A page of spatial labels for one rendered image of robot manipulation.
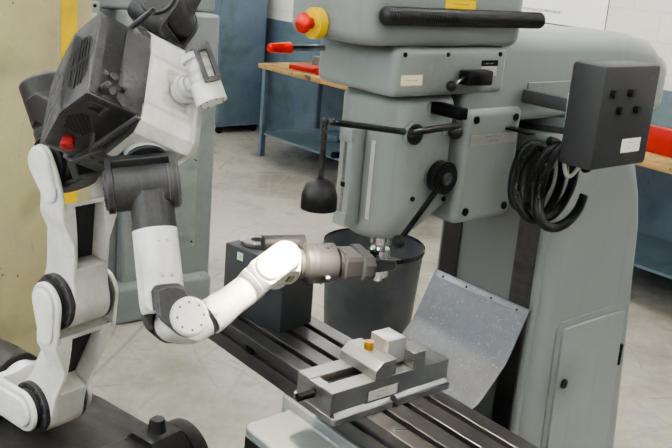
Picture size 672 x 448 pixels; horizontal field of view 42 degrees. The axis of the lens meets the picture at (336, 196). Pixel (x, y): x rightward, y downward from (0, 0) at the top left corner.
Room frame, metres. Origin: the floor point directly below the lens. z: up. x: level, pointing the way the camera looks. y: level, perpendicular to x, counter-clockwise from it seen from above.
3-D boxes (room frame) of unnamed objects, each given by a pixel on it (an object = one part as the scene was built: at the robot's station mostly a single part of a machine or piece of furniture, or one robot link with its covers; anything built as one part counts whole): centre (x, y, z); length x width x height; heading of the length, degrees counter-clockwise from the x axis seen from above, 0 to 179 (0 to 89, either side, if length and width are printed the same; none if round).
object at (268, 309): (2.17, 0.16, 1.04); 0.22 x 0.12 x 0.20; 50
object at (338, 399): (1.79, -0.12, 1.00); 0.35 x 0.15 x 0.11; 129
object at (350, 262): (1.82, -0.02, 1.24); 0.13 x 0.12 x 0.10; 21
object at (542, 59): (2.17, -0.49, 1.66); 0.80 x 0.23 x 0.20; 130
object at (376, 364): (1.77, -0.10, 1.03); 0.12 x 0.06 x 0.04; 39
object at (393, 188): (1.85, -0.11, 1.47); 0.21 x 0.19 x 0.32; 40
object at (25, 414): (2.13, 0.75, 0.68); 0.21 x 0.20 x 0.13; 53
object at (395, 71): (1.88, -0.14, 1.68); 0.34 x 0.24 x 0.10; 130
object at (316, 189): (1.66, 0.03, 1.44); 0.07 x 0.07 x 0.06
